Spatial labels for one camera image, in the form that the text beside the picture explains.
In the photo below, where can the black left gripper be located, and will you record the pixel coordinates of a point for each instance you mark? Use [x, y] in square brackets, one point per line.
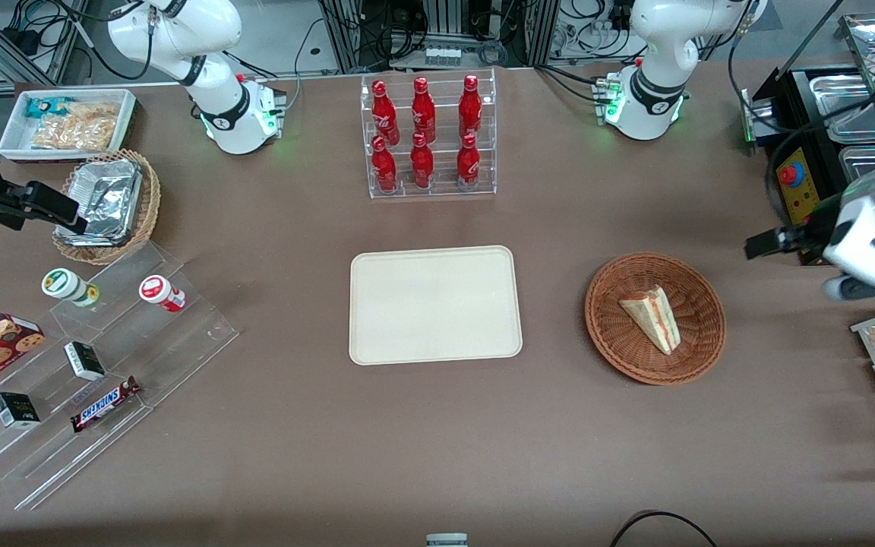
[807, 236]

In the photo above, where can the triangular sandwich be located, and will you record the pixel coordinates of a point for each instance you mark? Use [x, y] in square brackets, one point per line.
[654, 319]

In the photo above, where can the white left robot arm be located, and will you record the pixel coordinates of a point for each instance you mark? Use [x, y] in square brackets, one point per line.
[658, 83]

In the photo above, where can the aluminium foil tray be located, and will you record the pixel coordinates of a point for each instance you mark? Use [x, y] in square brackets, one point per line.
[107, 201]

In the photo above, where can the light tan wicker basket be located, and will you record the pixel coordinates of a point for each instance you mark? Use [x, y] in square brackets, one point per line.
[150, 205]

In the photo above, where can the brown wicker basket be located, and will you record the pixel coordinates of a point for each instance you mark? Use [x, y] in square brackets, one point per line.
[635, 342]

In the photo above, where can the beige plastic tray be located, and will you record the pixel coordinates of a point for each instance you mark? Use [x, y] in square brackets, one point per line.
[435, 304]

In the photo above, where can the yellow emergency stop box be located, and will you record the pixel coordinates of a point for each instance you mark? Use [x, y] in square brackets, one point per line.
[802, 194]

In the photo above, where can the white rectangular bin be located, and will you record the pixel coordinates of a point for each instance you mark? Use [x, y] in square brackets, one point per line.
[16, 129]

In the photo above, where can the green lid white cup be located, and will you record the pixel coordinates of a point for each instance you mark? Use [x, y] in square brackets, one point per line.
[61, 283]

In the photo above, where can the clear bag of chips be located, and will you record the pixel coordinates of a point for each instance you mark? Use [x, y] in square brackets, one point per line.
[77, 131]

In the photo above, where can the teal snack packet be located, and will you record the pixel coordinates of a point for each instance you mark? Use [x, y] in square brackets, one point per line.
[42, 106]

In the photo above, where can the black food warmer appliance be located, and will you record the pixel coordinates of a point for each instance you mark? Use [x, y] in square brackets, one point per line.
[802, 114]

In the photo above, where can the red lid white cup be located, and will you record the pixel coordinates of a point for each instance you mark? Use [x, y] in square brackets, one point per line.
[158, 291]

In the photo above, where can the small black carton box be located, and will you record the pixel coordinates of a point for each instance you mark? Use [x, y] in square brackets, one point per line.
[85, 361]
[16, 410]

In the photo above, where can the clear acrylic stepped stand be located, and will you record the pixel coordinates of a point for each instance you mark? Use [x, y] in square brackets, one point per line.
[179, 342]

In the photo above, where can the snickers chocolate bar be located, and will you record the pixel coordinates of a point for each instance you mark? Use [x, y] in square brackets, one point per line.
[105, 403]

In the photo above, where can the red cola bottle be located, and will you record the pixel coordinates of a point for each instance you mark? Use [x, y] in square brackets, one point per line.
[468, 163]
[384, 169]
[421, 163]
[423, 110]
[384, 114]
[470, 106]

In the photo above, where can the clear acrylic bottle rack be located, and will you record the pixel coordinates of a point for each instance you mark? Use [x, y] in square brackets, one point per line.
[430, 194]

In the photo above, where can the white power strip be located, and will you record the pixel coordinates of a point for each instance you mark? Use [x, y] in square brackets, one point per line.
[443, 56]

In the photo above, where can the grey device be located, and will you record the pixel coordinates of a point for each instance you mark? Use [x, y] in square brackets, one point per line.
[446, 540]

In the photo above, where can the aluminium frame structure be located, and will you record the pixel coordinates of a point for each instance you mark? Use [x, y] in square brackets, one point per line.
[445, 15]

